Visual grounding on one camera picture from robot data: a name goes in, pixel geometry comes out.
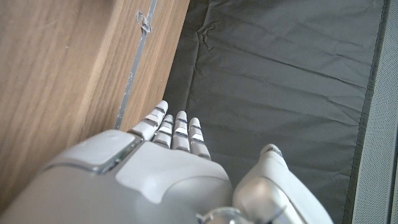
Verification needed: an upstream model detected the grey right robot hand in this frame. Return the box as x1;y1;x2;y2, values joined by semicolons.
0;100;334;224

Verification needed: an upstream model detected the black fabric backdrop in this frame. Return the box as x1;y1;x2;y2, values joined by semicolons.
163;0;391;224

